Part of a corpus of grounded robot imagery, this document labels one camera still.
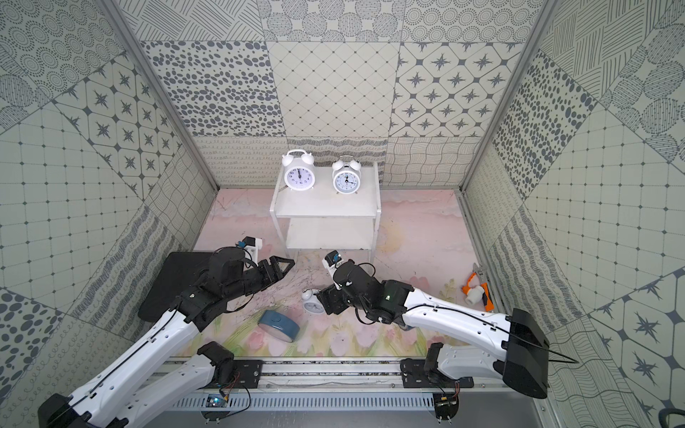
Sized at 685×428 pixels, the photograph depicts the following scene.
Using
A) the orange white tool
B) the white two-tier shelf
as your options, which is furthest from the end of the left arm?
the orange white tool

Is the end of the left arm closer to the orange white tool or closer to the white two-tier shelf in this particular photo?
the white two-tier shelf

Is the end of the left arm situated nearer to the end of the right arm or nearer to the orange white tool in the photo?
the end of the right arm
